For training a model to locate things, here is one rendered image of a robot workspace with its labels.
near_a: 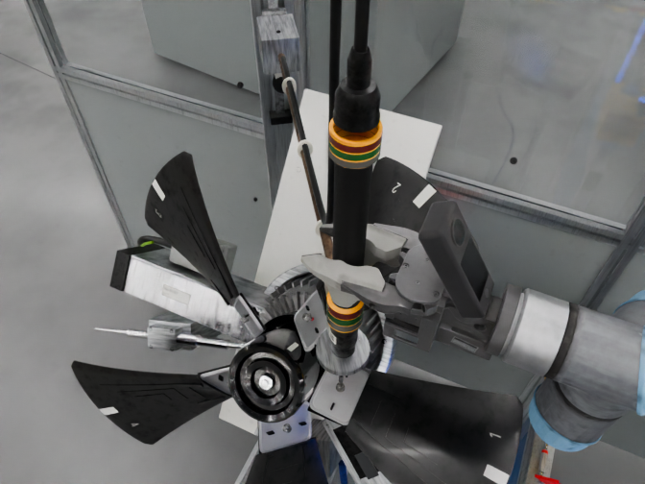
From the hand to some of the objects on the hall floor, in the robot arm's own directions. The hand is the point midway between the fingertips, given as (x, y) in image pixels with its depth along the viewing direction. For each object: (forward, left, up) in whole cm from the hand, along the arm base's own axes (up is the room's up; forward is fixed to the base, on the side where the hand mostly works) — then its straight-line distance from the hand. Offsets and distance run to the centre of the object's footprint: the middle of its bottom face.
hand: (322, 242), depth 56 cm
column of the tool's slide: (+48, -42, -153) cm, 166 cm away
